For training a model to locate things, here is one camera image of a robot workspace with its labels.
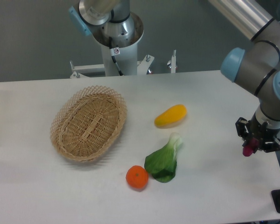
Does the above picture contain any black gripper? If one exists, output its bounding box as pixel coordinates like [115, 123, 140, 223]
[235, 114, 280, 153]

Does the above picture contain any black cable on pedestal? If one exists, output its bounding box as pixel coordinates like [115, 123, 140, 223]
[108, 36, 124, 77]

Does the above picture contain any white bracket with bolt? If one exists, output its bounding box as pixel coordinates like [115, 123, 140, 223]
[167, 49, 177, 73]

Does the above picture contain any yellow mango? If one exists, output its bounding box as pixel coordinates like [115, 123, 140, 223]
[154, 104, 187, 128]

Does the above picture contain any woven wicker basket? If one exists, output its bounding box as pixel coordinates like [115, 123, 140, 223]
[50, 85, 127, 162]

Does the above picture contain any white metal base frame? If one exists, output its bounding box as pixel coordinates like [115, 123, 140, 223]
[69, 55, 155, 79]

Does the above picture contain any green bok choy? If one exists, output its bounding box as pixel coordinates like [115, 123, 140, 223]
[144, 133, 182, 183]

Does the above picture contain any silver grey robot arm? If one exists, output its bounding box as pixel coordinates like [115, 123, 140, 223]
[69, 0, 280, 156]

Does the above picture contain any orange tangerine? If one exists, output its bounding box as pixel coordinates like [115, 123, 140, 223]
[126, 165, 148, 189]

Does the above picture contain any purple sweet potato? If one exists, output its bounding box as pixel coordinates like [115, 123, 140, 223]
[242, 138, 259, 157]

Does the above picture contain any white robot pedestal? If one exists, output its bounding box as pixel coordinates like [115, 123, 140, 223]
[93, 11, 144, 77]

